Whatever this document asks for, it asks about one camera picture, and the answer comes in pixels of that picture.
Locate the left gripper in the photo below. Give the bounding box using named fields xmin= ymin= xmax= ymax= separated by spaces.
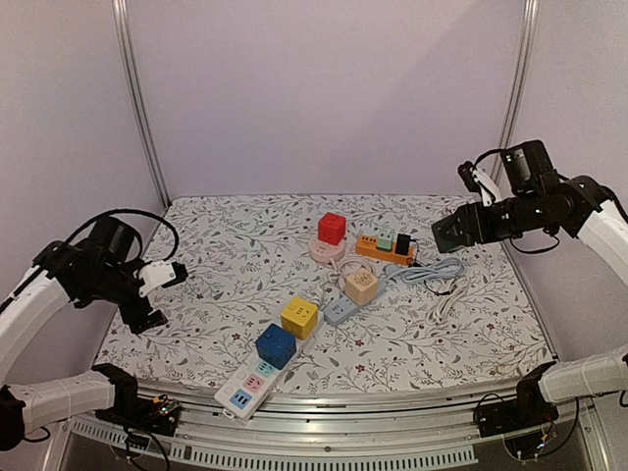
xmin=83 ymin=258 xmax=168 ymax=335

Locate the black charger plug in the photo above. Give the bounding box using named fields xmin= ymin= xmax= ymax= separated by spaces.
xmin=394 ymin=234 xmax=418 ymax=256

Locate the mint green adapter plug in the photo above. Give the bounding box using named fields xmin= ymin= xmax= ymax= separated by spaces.
xmin=376 ymin=229 xmax=395 ymax=252

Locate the orange power strip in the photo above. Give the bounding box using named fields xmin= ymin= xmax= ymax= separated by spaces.
xmin=355 ymin=234 xmax=415 ymax=266

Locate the beige cube socket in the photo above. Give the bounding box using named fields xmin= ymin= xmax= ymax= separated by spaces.
xmin=344 ymin=270 xmax=378 ymax=306

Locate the white multi-switch power strip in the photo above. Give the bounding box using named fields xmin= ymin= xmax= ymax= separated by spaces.
xmin=214 ymin=287 xmax=325 ymax=421

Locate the red cube socket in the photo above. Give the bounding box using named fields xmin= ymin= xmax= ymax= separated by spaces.
xmin=318 ymin=212 xmax=346 ymax=245

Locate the blue cube socket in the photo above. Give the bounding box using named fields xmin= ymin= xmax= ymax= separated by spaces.
xmin=255 ymin=323 xmax=296 ymax=370

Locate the pink round power strip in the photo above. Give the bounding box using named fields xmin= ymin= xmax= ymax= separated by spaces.
xmin=308 ymin=235 xmax=346 ymax=264

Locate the yellow cube socket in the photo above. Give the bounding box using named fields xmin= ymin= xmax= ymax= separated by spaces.
xmin=281 ymin=297 xmax=319 ymax=340

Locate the dark green cube socket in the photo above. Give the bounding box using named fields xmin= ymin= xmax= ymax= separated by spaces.
xmin=433 ymin=231 xmax=466 ymax=254

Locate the blue-grey power strip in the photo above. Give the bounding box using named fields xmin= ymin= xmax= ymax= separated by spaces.
xmin=323 ymin=294 xmax=372 ymax=326

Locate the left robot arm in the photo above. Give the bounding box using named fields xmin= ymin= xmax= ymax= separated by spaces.
xmin=1 ymin=209 xmax=188 ymax=451

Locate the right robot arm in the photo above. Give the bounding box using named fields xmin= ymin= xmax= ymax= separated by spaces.
xmin=432 ymin=139 xmax=627 ymax=428

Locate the floral table mat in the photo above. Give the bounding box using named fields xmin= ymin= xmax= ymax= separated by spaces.
xmin=97 ymin=195 xmax=552 ymax=396

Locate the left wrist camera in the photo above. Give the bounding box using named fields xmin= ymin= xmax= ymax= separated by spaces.
xmin=136 ymin=260 xmax=188 ymax=297

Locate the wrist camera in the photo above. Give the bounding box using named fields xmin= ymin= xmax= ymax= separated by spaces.
xmin=136 ymin=260 xmax=188 ymax=297
xmin=457 ymin=161 xmax=502 ymax=207

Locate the white cord of orange strip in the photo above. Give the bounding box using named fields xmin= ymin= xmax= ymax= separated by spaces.
xmin=426 ymin=279 xmax=470 ymax=326

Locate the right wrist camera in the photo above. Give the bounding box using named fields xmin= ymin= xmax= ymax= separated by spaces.
xmin=457 ymin=161 xmax=502 ymax=207

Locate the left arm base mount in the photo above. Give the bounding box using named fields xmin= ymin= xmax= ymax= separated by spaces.
xmin=95 ymin=389 xmax=182 ymax=437

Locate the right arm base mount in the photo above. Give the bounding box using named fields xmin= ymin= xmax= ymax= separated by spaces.
xmin=473 ymin=392 xmax=559 ymax=438

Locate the aluminium front rail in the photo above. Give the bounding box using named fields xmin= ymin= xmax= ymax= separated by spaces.
xmin=43 ymin=380 xmax=621 ymax=470

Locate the right aluminium post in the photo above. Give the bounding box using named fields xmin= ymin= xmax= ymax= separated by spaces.
xmin=480 ymin=0 xmax=541 ymax=207

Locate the aluminium post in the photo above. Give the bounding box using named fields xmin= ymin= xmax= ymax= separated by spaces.
xmin=480 ymin=0 xmax=541 ymax=207
xmin=112 ymin=0 xmax=172 ymax=209

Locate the left aluminium post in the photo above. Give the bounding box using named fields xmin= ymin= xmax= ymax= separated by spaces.
xmin=112 ymin=0 xmax=172 ymax=209

